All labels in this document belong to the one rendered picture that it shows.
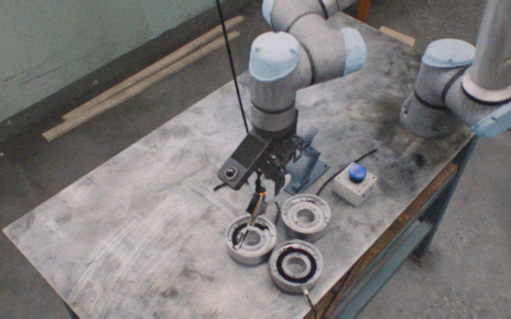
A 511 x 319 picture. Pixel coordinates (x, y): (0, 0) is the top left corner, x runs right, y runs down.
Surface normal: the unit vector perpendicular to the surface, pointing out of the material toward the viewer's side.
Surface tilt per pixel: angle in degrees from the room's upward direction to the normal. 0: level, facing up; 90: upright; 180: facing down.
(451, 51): 8
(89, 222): 0
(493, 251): 0
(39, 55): 90
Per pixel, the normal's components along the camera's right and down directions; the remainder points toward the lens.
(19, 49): 0.73, 0.51
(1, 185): 0.02, -0.68
